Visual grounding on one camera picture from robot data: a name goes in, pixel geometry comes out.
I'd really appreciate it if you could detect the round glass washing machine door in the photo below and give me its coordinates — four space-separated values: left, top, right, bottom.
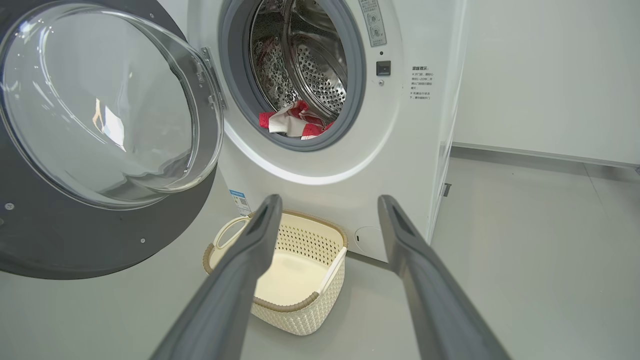
0 0 226 281

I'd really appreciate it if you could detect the blue energy label sticker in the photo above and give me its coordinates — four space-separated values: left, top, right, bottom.
229 189 252 217

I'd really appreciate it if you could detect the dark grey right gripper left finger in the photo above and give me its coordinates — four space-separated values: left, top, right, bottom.
150 194 284 360

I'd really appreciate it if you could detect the white front-load washing machine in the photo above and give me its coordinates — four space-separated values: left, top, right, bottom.
157 0 471 263

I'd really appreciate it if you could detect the red Bulls jersey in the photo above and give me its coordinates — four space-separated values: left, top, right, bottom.
258 100 336 141

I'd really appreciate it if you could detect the cream perforated laundry basket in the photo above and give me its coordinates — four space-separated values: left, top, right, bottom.
202 210 349 337

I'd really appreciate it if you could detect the white garment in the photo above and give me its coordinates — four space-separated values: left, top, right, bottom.
268 104 303 136

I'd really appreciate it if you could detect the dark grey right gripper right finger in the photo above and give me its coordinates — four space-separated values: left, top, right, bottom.
377 194 512 360

